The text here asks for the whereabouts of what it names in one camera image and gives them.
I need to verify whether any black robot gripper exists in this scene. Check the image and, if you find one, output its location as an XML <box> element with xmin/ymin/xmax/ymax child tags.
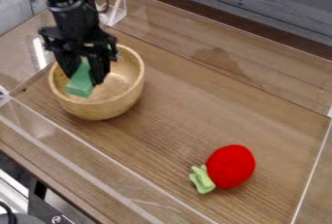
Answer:
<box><xmin>39</xmin><ymin>4</ymin><xmax>118</xmax><ymax>85</ymax></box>

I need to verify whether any green foam block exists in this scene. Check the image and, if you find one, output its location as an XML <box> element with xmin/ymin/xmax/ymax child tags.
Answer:
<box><xmin>64</xmin><ymin>58</ymin><xmax>95</xmax><ymax>98</ymax></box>

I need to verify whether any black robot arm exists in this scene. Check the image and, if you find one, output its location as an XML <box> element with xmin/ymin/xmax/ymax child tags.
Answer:
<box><xmin>39</xmin><ymin>0</ymin><xmax>118</xmax><ymax>85</ymax></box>

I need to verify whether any brown wooden bowl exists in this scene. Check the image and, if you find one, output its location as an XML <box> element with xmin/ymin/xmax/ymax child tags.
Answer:
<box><xmin>48</xmin><ymin>45</ymin><xmax>146</xmax><ymax>120</ymax></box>

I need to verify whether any red plush strawberry toy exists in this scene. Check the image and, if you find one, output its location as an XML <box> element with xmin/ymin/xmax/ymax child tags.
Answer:
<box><xmin>187</xmin><ymin>144</ymin><xmax>257</xmax><ymax>194</ymax></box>

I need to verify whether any clear acrylic corner bracket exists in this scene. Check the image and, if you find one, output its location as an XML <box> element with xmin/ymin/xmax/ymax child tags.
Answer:
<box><xmin>96</xmin><ymin>0</ymin><xmax>127</xmax><ymax>27</ymax></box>

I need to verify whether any clear acrylic tray wall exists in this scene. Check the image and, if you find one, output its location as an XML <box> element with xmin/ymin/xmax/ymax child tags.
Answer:
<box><xmin>0</xmin><ymin>87</ymin><xmax>217</xmax><ymax>224</ymax></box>

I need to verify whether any black table leg bracket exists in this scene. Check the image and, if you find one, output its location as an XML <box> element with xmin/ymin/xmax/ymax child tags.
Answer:
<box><xmin>27</xmin><ymin>179</ymin><xmax>75</xmax><ymax>224</ymax></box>

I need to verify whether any black cable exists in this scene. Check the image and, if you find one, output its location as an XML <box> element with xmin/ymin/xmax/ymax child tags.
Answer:
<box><xmin>0</xmin><ymin>200</ymin><xmax>19</xmax><ymax>224</ymax></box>

